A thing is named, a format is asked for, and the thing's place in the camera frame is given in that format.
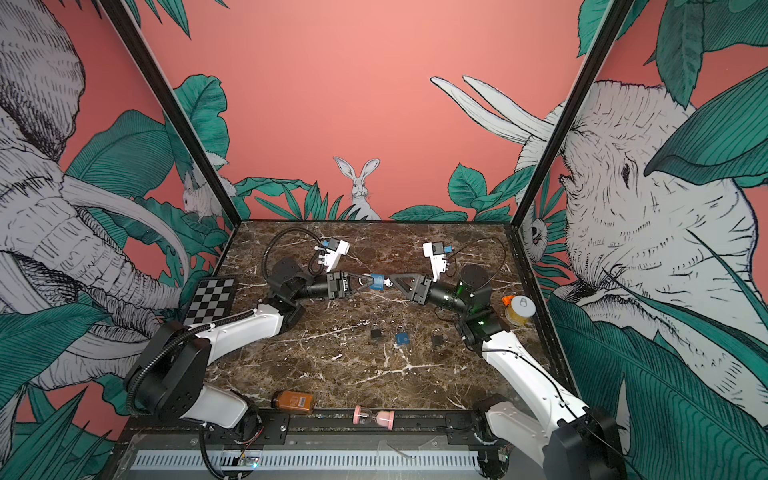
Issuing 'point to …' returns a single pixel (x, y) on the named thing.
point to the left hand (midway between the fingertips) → (371, 284)
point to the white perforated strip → (304, 459)
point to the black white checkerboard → (213, 300)
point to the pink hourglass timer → (384, 418)
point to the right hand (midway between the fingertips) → (391, 281)
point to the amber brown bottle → (292, 400)
